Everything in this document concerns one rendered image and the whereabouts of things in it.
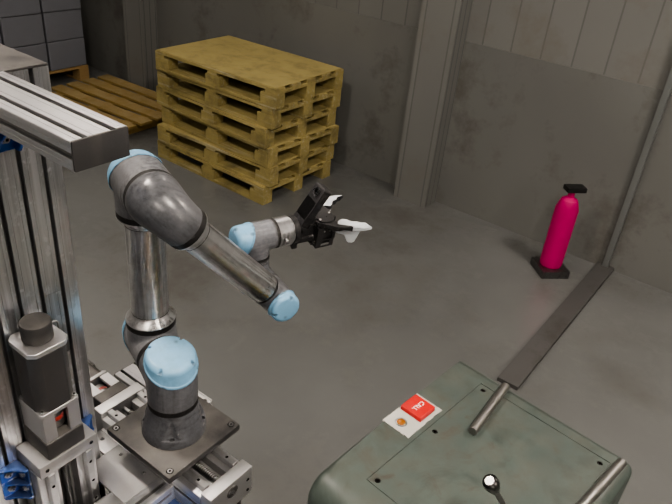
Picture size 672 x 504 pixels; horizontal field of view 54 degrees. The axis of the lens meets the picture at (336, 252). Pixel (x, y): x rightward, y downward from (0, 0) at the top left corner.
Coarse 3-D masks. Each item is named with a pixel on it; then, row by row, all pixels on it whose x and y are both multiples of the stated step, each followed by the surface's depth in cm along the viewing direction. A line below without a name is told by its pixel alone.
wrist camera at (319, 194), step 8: (320, 184) 164; (312, 192) 164; (320, 192) 163; (328, 192) 163; (304, 200) 166; (312, 200) 164; (320, 200) 163; (304, 208) 165; (312, 208) 164; (320, 208) 165; (296, 216) 167; (304, 216) 165; (312, 216) 165; (304, 224) 165
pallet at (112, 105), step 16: (96, 80) 691; (112, 80) 696; (64, 96) 642; (80, 96) 646; (96, 96) 654; (112, 96) 654; (128, 96) 658; (144, 96) 671; (112, 112) 618; (128, 112) 621; (144, 112) 625; (160, 112) 635; (128, 128) 590; (144, 128) 620
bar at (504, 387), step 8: (504, 384) 166; (496, 392) 164; (504, 392) 164; (496, 400) 161; (488, 408) 158; (480, 416) 156; (488, 416) 157; (472, 424) 154; (480, 424) 154; (472, 432) 153
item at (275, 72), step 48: (192, 48) 534; (240, 48) 547; (192, 96) 521; (240, 96) 487; (288, 96) 501; (336, 96) 530; (192, 144) 562; (240, 144) 532; (288, 144) 505; (240, 192) 523
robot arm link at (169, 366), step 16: (144, 352) 152; (160, 352) 148; (176, 352) 149; (192, 352) 150; (144, 368) 147; (160, 368) 145; (176, 368) 145; (192, 368) 148; (160, 384) 145; (176, 384) 146; (192, 384) 149; (160, 400) 148; (176, 400) 148; (192, 400) 152
